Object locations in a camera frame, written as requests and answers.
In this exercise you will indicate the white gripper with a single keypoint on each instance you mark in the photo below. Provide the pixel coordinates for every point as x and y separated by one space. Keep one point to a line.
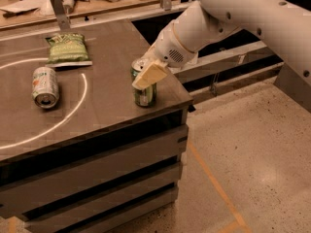
169 48

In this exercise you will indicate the green soda can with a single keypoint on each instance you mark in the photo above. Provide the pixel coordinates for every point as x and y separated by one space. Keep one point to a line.
146 97

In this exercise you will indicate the left metal bracket post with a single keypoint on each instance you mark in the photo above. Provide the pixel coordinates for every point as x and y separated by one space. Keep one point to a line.
61 17

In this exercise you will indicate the white paper sheets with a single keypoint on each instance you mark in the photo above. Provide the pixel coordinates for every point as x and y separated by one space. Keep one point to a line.
23 6

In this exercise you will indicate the white 7up can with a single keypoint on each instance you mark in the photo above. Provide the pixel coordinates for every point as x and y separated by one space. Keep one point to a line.
45 90

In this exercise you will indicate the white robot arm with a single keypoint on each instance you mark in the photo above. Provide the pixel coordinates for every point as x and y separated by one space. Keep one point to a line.
284 27

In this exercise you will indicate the green chip bag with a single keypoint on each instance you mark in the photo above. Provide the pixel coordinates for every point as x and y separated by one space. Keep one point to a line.
68 49

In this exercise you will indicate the grey drawer cabinet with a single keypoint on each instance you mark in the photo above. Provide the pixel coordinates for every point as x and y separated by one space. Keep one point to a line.
95 172

